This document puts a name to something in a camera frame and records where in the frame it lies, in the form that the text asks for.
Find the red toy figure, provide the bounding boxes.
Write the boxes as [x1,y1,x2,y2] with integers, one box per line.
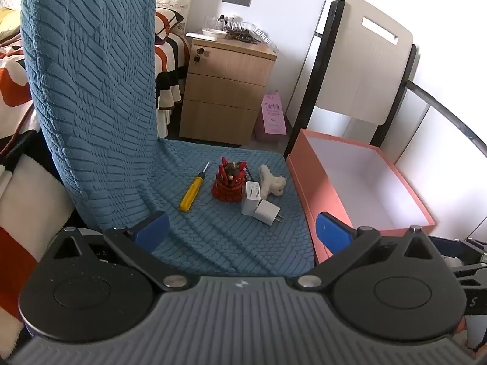
[212,156,250,202]

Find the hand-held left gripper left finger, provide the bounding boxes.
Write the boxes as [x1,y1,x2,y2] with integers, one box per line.
[49,211,189,293]

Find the blue textured chair cover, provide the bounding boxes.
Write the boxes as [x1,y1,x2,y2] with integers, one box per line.
[19,0,318,276]

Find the white plush toy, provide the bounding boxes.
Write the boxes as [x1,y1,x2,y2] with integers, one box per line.
[259,164,286,197]

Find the pink paper bag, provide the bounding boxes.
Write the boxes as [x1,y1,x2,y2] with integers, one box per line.
[254,90,288,143]

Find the white folding chair black frame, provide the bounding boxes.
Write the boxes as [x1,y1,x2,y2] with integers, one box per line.
[291,0,418,160]

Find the small white plug charger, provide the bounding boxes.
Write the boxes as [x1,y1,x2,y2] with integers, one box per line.
[253,199,285,225]

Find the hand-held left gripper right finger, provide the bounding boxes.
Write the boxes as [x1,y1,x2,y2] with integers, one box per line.
[297,212,451,291]

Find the pink cardboard box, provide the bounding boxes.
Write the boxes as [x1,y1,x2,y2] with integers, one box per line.
[285,129,437,265]

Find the wooden drawer nightstand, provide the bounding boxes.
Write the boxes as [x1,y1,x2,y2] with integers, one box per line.
[179,32,278,146]

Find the orange white striped blanket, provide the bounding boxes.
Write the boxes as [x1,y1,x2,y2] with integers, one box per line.
[0,8,191,350]

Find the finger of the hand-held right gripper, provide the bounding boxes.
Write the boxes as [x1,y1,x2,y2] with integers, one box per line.
[453,262,487,287]
[428,236,487,265]

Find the tall white power adapter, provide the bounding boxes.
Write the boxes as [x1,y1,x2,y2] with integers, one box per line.
[241,181,263,215]

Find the dark metal rail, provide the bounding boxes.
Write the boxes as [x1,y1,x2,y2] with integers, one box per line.
[405,80,487,149]

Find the yellow handle screwdriver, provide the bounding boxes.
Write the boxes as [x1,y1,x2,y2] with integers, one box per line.
[179,162,211,212]

